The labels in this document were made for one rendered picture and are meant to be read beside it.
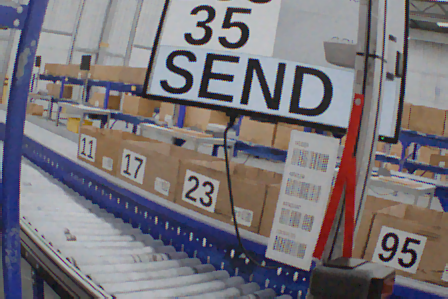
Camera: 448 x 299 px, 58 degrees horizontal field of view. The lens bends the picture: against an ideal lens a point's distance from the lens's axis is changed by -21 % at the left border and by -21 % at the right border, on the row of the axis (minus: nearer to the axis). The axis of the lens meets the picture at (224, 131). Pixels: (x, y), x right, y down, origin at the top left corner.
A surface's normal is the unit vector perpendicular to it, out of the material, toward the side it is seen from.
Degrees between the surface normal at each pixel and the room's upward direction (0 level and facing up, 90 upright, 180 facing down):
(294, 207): 90
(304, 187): 90
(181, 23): 86
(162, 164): 90
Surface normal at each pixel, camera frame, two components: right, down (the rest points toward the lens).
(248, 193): -0.67, -0.07
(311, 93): -0.38, -0.08
